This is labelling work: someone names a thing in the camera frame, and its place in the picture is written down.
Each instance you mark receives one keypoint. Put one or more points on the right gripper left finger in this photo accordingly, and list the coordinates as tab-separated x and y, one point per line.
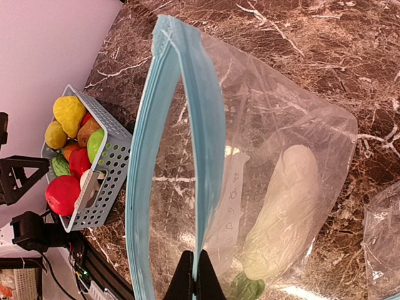
182	283

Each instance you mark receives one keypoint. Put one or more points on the orange toy carrot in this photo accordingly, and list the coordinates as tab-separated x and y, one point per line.
69	148

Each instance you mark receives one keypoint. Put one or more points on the black front frame rail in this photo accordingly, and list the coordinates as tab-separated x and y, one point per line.
100	279

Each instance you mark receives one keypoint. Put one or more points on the small clear zip bag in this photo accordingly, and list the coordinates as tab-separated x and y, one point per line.
381	244

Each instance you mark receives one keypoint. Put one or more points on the light blue plastic basket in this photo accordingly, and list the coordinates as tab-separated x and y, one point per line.
107	173

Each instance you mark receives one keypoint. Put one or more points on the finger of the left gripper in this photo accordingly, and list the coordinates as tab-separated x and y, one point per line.
18	175

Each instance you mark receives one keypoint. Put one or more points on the brown toy potato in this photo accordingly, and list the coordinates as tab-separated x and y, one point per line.
85	132

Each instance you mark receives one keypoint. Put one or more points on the large red toy apple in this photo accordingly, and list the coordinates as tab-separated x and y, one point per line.
61	195

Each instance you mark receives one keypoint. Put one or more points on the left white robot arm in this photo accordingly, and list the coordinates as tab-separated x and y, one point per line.
33	234

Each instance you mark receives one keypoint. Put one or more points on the large clear zip bag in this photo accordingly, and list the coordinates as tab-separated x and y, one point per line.
212	123

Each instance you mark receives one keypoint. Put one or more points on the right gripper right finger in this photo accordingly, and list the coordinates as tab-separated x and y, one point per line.
207	284

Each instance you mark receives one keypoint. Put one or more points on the yellow toy lemon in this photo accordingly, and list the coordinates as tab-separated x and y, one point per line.
69	112

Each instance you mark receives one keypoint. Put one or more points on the green toy cucumber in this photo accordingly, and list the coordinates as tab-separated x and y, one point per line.
60	166

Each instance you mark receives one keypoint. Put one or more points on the yellow toy potato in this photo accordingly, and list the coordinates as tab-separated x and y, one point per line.
54	136

